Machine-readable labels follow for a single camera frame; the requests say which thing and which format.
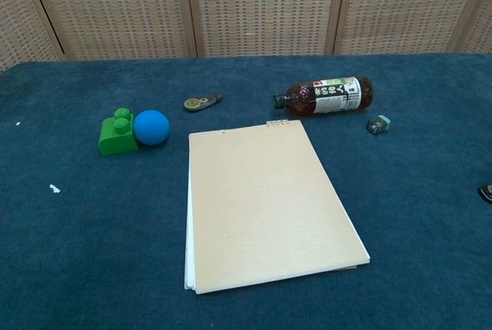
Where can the black stapler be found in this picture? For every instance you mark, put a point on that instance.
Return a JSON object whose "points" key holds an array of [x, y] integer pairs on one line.
{"points": [[486, 194]]}

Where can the beige paper folder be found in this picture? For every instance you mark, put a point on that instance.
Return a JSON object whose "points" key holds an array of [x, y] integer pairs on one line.
{"points": [[265, 199]]}

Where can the correction tape dispenser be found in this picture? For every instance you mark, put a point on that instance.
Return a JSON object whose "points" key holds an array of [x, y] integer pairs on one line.
{"points": [[194, 104]]}

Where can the blue ball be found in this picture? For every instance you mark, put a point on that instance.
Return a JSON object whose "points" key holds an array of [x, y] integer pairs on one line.
{"points": [[151, 128]]}

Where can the dark tea bottle with label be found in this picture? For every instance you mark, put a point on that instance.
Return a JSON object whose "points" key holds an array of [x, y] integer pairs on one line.
{"points": [[330, 97]]}

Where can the green toy building block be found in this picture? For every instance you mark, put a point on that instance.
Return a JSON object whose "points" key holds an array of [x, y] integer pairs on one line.
{"points": [[115, 142]]}

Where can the woven folding screen panel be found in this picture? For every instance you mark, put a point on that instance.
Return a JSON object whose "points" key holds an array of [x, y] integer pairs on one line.
{"points": [[15, 18], [265, 7], [482, 26], [115, 7], [403, 7]]}

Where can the long white paper scrap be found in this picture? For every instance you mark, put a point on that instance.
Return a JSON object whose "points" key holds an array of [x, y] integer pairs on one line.
{"points": [[54, 188]]}

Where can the blue carpet table cloth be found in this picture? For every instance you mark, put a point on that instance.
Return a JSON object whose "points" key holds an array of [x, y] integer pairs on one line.
{"points": [[77, 249]]}

